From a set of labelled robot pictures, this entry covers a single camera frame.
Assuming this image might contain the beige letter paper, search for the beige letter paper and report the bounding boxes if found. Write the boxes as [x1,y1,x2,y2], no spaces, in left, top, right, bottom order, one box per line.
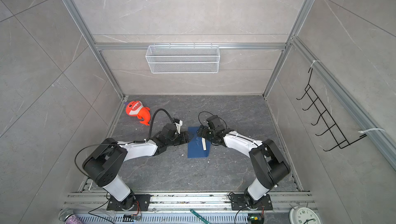
[202,137,207,151]

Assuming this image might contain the blue envelope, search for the blue envelope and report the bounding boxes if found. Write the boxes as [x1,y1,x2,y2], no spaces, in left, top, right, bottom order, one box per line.
[187,127,211,159]

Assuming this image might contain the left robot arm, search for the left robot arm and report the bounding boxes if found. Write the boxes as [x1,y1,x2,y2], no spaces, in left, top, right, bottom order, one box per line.
[74,108,192,211]

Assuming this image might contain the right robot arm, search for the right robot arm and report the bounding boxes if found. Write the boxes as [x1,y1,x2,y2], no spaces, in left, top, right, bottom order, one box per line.
[197,115,291,209]

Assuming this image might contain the red plush toy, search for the red plush toy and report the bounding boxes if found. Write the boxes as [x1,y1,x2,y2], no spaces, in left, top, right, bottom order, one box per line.
[125,101,151,126]

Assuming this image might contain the white analog clock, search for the white analog clock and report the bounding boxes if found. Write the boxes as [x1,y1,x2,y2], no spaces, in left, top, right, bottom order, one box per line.
[289,206,321,224]

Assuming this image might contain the white wire basket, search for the white wire basket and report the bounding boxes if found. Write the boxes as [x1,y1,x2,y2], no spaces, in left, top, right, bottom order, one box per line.
[145,45,221,74]

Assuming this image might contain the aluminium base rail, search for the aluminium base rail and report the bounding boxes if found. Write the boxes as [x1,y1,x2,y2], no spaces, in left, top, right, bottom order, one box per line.
[63,191,318,224]

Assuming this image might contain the black wire hook rack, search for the black wire hook rack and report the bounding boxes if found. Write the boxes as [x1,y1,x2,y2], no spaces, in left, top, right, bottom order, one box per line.
[296,68,367,152]

